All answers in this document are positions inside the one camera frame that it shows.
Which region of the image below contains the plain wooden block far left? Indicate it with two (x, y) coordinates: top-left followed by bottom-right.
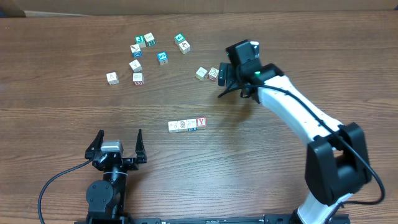
(106, 72), (119, 85)

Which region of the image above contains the green number four block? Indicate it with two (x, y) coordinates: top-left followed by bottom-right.
(174, 32), (186, 45)

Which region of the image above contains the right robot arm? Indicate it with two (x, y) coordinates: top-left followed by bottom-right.
(218, 40), (371, 223)

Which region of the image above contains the pineapple picture wooden block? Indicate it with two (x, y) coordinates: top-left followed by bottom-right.
(177, 120), (188, 132)

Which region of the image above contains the cardboard panel at back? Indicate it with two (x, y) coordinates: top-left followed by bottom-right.
(1, 0), (397, 17)

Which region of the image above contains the blue number five block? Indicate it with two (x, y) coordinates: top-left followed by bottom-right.
(157, 51), (169, 65)

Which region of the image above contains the wooden block blue side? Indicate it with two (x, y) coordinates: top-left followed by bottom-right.
(130, 44), (142, 58)

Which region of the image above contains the wooden block red edge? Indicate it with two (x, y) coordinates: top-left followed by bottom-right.
(208, 67), (219, 82)

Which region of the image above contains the plain wooden tilted block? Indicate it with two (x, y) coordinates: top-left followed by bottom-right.
(129, 59), (142, 73)

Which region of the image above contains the wooden block yellow side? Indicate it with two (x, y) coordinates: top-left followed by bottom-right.
(195, 67), (208, 80)

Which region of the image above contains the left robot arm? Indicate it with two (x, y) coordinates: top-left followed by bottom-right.
(85, 130), (147, 223)

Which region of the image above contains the green letter block left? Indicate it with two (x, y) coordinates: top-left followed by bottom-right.
(135, 35), (146, 48)

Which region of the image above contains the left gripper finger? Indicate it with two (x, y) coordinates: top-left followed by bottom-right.
(85, 129), (104, 159)
(135, 129), (147, 164)

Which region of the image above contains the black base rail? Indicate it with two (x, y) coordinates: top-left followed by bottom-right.
(75, 214), (301, 224)

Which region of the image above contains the plain wooden picture block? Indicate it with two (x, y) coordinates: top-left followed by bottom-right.
(178, 40), (191, 54)

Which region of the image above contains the wooden block green side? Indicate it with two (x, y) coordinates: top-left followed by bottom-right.
(144, 32), (156, 47)

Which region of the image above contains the wooden block red bottom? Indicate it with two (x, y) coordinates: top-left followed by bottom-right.
(168, 121), (178, 133)

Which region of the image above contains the red letter Y block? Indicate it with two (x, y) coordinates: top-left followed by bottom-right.
(196, 117), (207, 129)

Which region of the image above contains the wooden block blue bottom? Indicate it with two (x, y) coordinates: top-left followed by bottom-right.
(187, 118), (197, 131)

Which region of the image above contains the wooden block red side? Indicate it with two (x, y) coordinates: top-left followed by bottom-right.
(132, 73), (144, 85)

